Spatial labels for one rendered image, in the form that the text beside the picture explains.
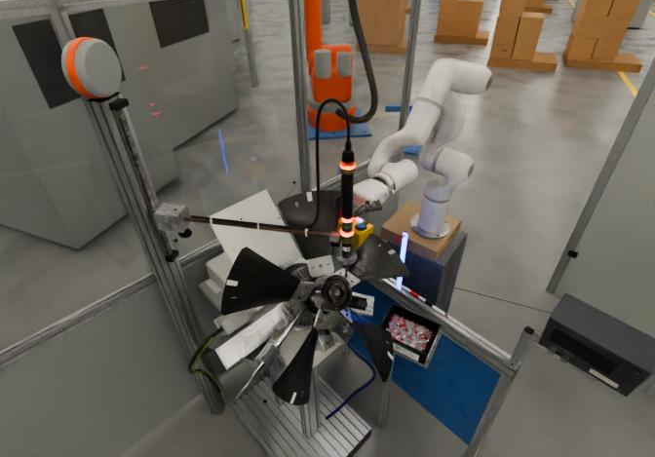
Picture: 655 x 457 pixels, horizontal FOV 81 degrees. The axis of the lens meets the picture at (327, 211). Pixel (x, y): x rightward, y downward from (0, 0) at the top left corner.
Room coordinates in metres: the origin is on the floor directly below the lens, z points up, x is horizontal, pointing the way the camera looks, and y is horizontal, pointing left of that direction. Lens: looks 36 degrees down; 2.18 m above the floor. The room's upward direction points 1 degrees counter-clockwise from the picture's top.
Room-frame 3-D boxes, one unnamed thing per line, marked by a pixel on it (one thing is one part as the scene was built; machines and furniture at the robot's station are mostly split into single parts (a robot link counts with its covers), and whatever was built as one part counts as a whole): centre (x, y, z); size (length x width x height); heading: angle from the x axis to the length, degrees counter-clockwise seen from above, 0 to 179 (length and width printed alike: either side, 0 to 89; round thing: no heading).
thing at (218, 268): (1.25, 0.47, 0.92); 0.17 x 0.16 x 0.11; 43
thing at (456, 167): (1.44, -0.54, 1.30); 0.19 x 0.12 x 0.24; 50
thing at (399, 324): (0.96, -0.32, 0.84); 0.19 x 0.14 x 0.04; 57
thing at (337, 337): (0.93, -0.04, 0.91); 0.12 x 0.08 x 0.12; 43
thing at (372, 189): (1.03, -0.14, 1.49); 0.11 x 0.10 x 0.07; 133
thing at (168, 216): (1.08, 0.55, 1.37); 0.10 x 0.07 x 0.08; 78
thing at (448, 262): (1.46, -0.50, 0.47); 0.30 x 0.30 x 0.93; 52
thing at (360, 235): (1.41, -0.12, 1.02); 0.16 x 0.10 x 0.11; 43
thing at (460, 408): (1.12, -0.39, 0.45); 0.82 x 0.01 x 0.66; 43
